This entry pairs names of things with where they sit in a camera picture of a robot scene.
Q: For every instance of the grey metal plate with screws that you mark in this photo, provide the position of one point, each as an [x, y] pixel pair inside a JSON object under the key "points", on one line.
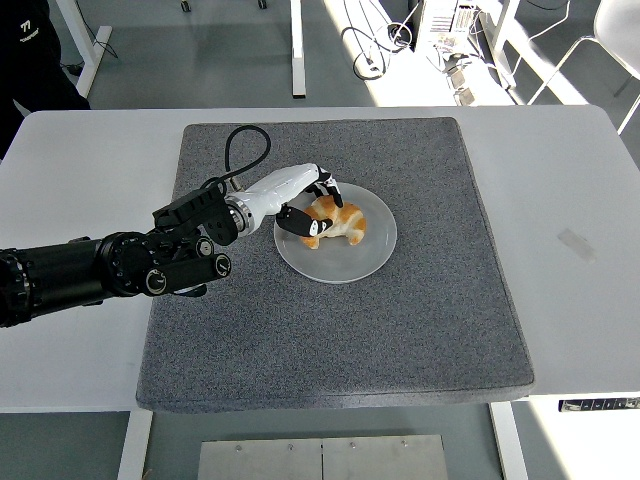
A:
{"points": [[320, 460]]}

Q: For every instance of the pale grey round plate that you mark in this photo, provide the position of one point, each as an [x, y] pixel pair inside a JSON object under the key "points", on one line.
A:
{"points": [[340, 265]]}

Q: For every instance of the table height control panel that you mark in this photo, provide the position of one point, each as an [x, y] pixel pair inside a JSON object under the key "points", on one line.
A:
{"points": [[600, 405]]}

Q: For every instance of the white table leg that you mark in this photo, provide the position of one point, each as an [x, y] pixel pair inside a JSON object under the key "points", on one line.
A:
{"points": [[134, 445], [509, 445]]}

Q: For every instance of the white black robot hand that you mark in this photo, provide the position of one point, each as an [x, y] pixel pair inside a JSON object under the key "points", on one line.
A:
{"points": [[280, 187]]}

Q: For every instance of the grey speckled mat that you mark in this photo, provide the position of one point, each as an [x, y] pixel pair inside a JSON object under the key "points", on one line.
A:
{"points": [[325, 340]]}

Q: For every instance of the white background desk leg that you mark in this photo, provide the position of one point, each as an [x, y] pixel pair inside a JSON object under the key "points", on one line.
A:
{"points": [[90, 60], [298, 50]]}

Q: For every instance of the grey tape patch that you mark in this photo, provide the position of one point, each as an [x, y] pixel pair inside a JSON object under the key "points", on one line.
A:
{"points": [[578, 246]]}

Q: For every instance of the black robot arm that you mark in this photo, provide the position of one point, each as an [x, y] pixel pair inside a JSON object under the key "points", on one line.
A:
{"points": [[65, 275]]}

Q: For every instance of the white chair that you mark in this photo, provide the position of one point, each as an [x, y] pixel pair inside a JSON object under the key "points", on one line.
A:
{"points": [[617, 30]]}

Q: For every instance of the white background desk frame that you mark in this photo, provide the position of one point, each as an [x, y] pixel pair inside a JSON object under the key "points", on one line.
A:
{"points": [[502, 45]]}

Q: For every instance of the open computer case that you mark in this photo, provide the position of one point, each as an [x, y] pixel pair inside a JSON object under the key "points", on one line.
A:
{"points": [[442, 20]]}

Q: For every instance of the golden croissant bread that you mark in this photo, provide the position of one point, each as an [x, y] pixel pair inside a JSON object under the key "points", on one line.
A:
{"points": [[350, 220]]}

